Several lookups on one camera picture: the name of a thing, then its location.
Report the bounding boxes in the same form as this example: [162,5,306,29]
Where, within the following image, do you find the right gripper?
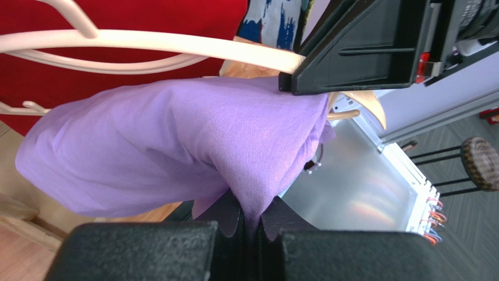
[278,0,498,95]

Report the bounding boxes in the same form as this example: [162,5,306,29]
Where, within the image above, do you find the red garment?
[1,0,248,109]

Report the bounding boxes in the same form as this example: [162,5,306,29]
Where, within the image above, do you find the wooden clothes rack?
[1,122,95,252]

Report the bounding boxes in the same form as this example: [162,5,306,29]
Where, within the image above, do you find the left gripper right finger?
[258,197,446,280]

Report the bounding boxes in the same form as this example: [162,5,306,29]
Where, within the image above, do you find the beige wooden hanger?
[0,0,388,131]

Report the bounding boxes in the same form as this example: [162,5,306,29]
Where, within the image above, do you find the blue patterned garment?
[237,0,315,51]

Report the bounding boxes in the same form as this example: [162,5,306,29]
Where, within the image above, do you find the round stool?
[410,136,498,198]

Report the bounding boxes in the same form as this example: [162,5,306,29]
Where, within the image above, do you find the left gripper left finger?
[46,192,244,280]

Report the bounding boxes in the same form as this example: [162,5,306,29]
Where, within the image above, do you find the purple trousers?
[15,77,328,230]

